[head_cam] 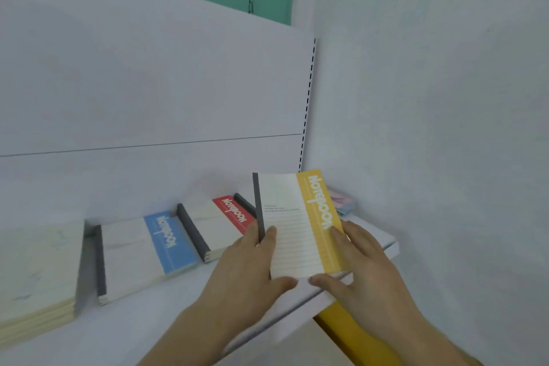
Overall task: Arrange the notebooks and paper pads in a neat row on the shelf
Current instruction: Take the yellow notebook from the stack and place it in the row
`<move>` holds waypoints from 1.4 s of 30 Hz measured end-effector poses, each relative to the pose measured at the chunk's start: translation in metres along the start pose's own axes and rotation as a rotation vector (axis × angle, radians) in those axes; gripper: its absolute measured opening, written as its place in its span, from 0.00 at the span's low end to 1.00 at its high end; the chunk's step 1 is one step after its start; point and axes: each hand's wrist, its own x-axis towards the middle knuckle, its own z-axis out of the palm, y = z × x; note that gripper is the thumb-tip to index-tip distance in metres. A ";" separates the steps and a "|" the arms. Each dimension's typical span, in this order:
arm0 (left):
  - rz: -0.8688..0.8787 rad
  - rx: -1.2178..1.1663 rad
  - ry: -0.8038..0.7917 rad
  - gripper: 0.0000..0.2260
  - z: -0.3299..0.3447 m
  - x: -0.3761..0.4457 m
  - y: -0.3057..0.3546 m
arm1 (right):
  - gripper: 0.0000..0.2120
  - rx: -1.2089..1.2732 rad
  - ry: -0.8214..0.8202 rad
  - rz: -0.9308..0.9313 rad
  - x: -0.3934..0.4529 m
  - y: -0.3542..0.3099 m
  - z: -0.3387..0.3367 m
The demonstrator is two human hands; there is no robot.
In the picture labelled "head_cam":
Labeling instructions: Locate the person's right forearm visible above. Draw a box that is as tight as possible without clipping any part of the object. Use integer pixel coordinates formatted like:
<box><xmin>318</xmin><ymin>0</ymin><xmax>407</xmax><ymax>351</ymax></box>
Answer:
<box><xmin>377</xmin><ymin>314</ymin><xmax>483</xmax><ymax>366</ymax></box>

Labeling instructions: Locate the white slotted shelf upright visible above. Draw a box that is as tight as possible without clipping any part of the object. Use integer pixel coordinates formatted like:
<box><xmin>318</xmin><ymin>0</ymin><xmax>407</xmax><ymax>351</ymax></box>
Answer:
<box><xmin>298</xmin><ymin>37</ymin><xmax>318</xmax><ymax>172</ymax></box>

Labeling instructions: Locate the blue-striped white notebook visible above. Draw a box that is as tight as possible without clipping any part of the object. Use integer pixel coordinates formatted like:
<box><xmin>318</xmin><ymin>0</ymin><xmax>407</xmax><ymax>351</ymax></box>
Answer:
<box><xmin>94</xmin><ymin>211</ymin><xmax>200</xmax><ymax>305</ymax></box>

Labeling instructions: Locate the pink packets bundle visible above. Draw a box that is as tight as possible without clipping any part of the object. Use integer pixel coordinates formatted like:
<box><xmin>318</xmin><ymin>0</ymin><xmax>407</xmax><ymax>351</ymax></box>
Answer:
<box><xmin>327</xmin><ymin>189</ymin><xmax>357</xmax><ymax>216</ymax></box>

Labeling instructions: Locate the stack of cream notebooks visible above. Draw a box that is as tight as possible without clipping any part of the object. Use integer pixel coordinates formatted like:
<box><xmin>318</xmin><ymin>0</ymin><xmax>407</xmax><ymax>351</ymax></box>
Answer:
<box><xmin>0</xmin><ymin>224</ymin><xmax>86</xmax><ymax>349</ymax></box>

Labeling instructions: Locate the white shelf back panel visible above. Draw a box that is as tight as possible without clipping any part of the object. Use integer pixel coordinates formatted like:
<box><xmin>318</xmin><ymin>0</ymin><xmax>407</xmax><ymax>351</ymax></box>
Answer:
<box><xmin>0</xmin><ymin>0</ymin><xmax>317</xmax><ymax>233</ymax></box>

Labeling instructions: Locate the person's right hand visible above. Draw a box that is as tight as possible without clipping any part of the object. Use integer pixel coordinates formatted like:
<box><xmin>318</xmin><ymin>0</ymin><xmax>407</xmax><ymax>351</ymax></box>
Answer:
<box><xmin>308</xmin><ymin>220</ymin><xmax>423</xmax><ymax>336</ymax></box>

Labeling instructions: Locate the person's left hand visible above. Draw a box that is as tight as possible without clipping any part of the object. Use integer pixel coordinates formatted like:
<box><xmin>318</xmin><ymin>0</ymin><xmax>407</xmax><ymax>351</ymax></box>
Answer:
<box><xmin>195</xmin><ymin>220</ymin><xmax>299</xmax><ymax>332</ymax></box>

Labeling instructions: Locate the yellow-striped white notebook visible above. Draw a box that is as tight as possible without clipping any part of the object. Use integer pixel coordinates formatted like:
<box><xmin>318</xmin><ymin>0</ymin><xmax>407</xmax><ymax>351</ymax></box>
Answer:
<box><xmin>252</xmin><ymin>169</ymin><xmax>351</xmax><ymax>281</ymax></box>
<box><xmin>233</xmin><ymin>193</ymin><xmax>257</xmax><ymax>220</ymax></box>

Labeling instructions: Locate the red-striped white notebook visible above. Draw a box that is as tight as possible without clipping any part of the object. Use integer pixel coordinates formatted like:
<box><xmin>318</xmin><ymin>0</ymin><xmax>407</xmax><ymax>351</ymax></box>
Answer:
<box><xmin>176</xmin><ymin>194</ymin><xmax>258</xmax><ymax>264</ymax></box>

